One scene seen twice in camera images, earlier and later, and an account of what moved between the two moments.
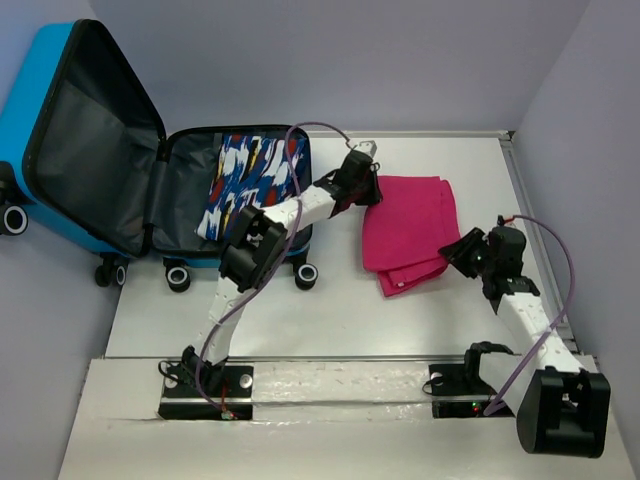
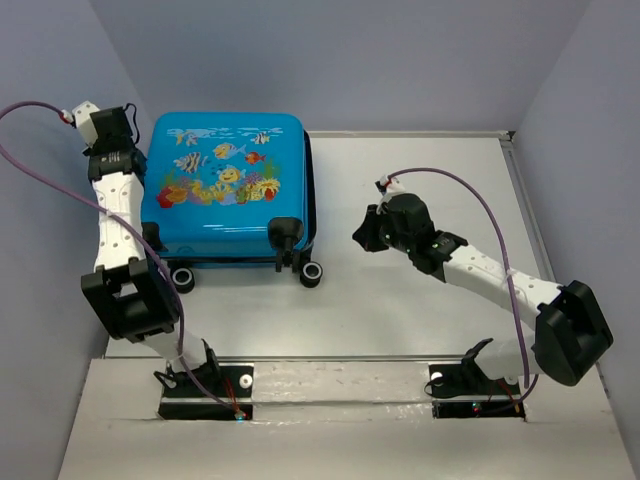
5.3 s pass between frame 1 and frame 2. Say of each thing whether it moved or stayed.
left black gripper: moved
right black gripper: moved
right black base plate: stayed
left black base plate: stayed
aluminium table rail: stayed
